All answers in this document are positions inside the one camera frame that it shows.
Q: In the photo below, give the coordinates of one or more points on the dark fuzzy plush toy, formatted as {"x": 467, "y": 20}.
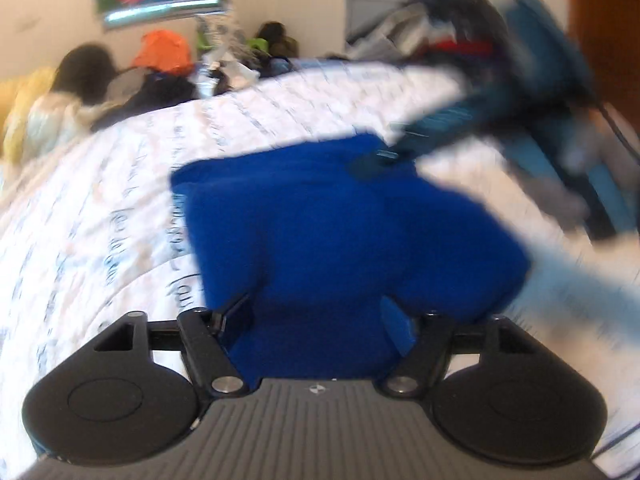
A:
{"x": 85, "y": 67}

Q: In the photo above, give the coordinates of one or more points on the crumpled silver foil wrapping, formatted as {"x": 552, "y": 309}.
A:
{"x": 220, "y": 60}

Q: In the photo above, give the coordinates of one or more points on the brown wooden door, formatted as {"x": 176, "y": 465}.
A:
{"x": 607, "y": 20}

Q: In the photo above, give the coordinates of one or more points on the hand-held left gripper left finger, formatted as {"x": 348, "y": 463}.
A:
{"x": 235, "y": 316}

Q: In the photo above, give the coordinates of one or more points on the yellow cloth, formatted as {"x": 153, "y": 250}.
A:
{"x": 25, "y": 110}

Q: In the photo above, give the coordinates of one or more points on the white script-printed bed sheet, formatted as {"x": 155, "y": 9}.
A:
{"x": 125, "y": 185}

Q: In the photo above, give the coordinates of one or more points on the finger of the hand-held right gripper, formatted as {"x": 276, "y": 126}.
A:
{"x": 435, "y": 122}

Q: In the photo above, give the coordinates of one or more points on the orange cloth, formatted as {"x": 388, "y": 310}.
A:
{"x": 162, "y": 50}

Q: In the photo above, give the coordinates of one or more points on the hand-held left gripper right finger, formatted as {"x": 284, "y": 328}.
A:
{"x": 400, "y": 330}

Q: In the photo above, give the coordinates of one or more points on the blue t-shirt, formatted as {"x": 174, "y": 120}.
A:
{"x": 310, "y": 220}

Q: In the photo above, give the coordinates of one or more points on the dark olive plush toy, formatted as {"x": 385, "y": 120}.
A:
{"x": 277, "y": 37}

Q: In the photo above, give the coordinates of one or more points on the grey wall panel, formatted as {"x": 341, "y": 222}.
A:
{"x": 365, "y": 12}

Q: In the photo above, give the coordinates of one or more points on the pile of mixed clothes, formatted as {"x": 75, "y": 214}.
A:
{"x": 430, "y": 25}

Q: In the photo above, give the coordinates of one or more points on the black cloth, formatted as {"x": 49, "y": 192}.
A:
{"x": 145, "y": 92}

